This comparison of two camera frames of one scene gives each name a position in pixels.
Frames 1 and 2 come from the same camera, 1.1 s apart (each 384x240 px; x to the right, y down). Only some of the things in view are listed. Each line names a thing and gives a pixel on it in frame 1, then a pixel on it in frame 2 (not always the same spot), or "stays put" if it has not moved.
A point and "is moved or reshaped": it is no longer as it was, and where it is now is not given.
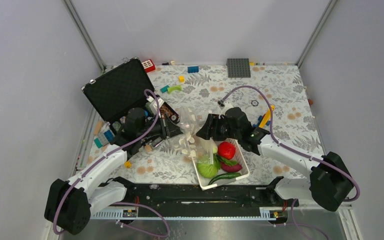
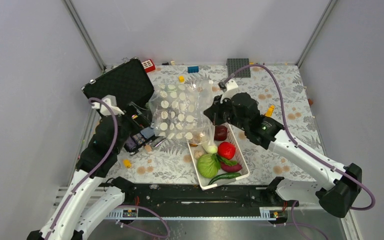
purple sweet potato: [230, 168] stays put
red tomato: [226, 150] stays put
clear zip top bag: [189, 145] is moved or reshaped
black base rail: [239, 195] stays put
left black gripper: [168, 128] -> [125, 117]
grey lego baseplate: [238, 68] stays put
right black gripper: [213, 120] -> [213, 112]
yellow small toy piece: [127, 164] stays put
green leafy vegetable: [218, 160] stays put
